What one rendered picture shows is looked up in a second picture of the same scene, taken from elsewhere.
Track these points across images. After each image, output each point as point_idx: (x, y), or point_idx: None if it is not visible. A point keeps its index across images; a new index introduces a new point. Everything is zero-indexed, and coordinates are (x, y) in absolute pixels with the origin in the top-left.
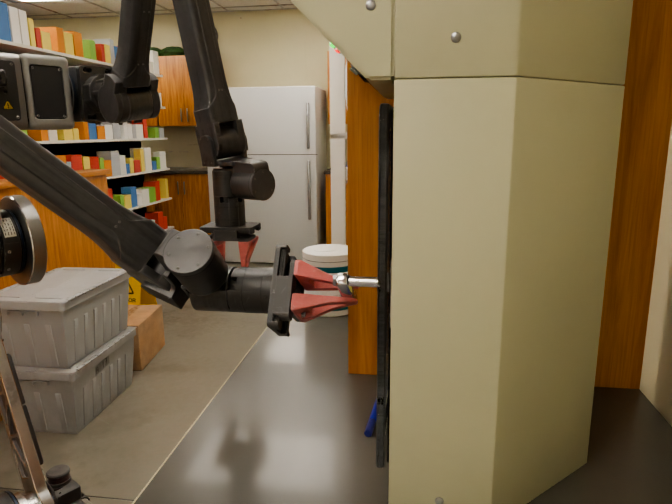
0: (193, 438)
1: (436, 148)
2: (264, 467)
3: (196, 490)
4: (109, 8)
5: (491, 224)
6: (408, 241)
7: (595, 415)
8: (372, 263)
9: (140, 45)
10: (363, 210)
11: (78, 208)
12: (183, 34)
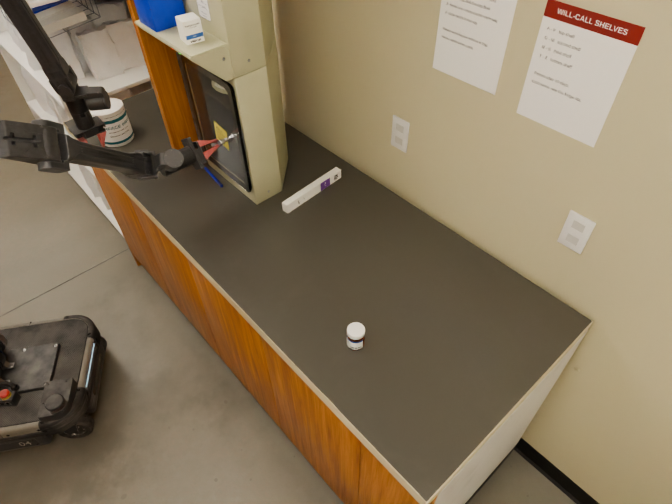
0: (166, 223)
1: (249, 94)
2: (205, 215)
3: (195, 233)
4: None
5: (267, 109)
6: (247, 124)
7: None
8: (177, 117)
9: None
10: (166, 95)
11: (123, 163)
12: (21, 29)
